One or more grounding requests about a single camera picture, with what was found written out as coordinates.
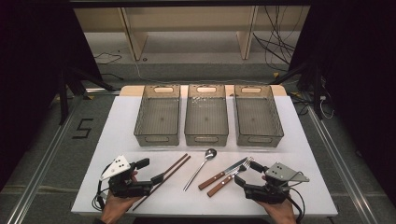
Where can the person's left hand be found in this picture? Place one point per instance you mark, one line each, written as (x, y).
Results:
(116, 210)

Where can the smoky clear plastic bin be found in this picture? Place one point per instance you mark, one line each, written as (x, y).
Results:
(257, 119)
(158, 118)
(206, 119)

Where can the black metal stand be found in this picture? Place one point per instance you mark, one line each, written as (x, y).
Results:
(67, 93)
(314, 84)

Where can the brown wooden chopstick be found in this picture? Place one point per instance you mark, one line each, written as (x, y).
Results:
(177, 163)
(174, 172)

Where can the aluminium floor rail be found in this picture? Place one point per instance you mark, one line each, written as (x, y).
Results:
(40, 168)
(339, 158)

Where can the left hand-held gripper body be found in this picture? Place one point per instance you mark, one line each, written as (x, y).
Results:
(127, 186)

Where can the silver metal spoon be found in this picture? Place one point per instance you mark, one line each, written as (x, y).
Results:
(199, 169)

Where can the black curtain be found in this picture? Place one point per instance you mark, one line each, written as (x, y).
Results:
(358, 77)
(34, 77)

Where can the light wooden shelf unit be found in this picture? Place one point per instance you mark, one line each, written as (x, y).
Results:
(193, 18)

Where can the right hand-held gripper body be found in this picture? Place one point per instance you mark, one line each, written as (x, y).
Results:
(274, 186)

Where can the person's right hand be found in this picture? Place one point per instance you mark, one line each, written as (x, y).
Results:
(280, 213)

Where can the light wooden table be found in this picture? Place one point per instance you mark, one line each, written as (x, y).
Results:
(130, 90)

